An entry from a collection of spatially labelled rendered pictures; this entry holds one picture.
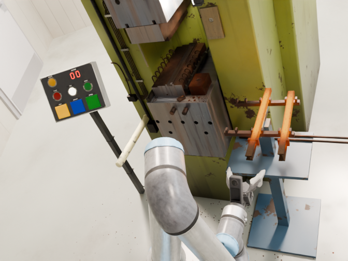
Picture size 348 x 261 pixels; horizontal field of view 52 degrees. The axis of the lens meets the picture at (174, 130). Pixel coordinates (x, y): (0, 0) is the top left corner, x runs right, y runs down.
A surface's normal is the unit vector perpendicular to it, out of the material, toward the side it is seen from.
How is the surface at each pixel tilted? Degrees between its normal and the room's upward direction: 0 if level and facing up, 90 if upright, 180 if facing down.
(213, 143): 90
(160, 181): 24
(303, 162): 0
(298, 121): 90
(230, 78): 90
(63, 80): 60
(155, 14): 90
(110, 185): 0
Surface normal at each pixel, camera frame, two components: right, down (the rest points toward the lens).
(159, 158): -0.25, -0.73
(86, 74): -0.11, 0.21
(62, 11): 0.05, 0.65
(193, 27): -0.36, 0.70
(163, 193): -0.15, -0.15
